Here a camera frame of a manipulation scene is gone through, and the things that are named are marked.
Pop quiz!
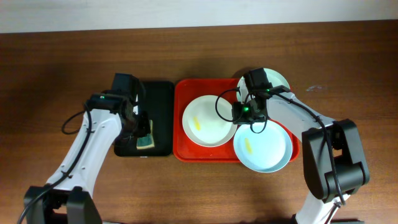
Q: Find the green and yellow sponge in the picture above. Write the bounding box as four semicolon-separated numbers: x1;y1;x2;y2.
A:
136;120;155;150

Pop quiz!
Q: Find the light blue plate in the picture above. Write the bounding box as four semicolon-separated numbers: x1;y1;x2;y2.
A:
233;121;293;173

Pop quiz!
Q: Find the white plate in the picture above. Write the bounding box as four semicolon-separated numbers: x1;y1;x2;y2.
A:
182;95;238;147

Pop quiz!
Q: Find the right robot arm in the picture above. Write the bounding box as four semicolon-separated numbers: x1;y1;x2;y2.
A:
232;90;370;223

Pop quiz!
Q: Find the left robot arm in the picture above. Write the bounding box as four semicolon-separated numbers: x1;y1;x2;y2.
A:
18;90;150;223

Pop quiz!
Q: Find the black plastic tray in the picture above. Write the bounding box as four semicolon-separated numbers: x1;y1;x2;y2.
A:
114;81;174;157

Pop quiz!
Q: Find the red plastic tray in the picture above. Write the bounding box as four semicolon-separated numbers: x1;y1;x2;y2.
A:
172;78;300;164

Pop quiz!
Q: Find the pale green plate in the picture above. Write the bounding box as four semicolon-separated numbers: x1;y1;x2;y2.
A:
236;68;290;103

